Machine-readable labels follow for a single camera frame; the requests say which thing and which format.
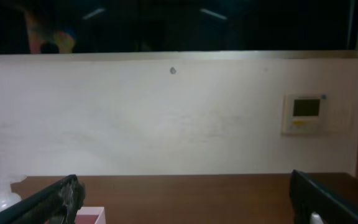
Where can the pink cardboard box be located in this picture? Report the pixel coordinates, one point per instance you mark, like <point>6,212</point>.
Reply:
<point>91,215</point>

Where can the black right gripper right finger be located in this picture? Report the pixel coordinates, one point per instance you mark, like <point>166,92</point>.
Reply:
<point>312,202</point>

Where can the dark window with frame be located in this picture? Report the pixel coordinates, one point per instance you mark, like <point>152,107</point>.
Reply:
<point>133,26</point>

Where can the clear foam pump bottle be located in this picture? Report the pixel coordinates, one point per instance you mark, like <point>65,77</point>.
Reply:
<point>9,198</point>

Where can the white wall control panel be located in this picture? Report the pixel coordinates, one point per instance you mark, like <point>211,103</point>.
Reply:
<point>303,113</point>

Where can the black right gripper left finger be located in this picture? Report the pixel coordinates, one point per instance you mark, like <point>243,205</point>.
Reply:
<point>58,203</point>

